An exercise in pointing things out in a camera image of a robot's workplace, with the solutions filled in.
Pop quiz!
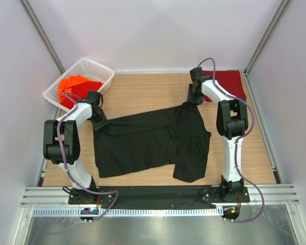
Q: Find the white plastic basket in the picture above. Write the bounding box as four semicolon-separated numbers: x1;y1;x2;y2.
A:
43;58;115;112

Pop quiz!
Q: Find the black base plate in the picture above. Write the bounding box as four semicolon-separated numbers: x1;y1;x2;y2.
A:
68;185;250;210

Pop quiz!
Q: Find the white slotted cable duct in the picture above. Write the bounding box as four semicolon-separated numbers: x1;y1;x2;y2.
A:
32;206;223;218

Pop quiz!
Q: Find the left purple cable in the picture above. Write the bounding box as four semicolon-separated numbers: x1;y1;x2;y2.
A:
44;92;119;234

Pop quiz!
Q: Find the aluminium frame rail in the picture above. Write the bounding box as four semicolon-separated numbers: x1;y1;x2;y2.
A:
21;184;299;207

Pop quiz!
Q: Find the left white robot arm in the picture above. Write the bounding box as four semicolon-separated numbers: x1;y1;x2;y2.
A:
43;90;109;204

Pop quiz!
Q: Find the purple cable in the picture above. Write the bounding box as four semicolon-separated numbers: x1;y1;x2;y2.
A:
197;58;265;223
44;92;119;234

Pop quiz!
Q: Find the black t-shirt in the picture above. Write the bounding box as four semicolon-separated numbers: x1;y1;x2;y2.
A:
93;102;211;183

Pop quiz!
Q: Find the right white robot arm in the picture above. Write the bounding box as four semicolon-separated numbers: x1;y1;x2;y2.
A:
187;67;248;202

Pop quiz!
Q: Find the folded dark red t-shirt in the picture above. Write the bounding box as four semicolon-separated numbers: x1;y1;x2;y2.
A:
203;70;247;102

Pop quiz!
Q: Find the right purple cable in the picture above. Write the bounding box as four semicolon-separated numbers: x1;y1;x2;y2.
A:
197;58;265;223

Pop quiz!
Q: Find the orange t-shirt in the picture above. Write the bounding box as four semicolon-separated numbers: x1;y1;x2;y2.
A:
58;75;90;104

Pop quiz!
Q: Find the red t-shirt in basket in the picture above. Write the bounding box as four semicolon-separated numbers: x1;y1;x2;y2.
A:
59;80;103;109

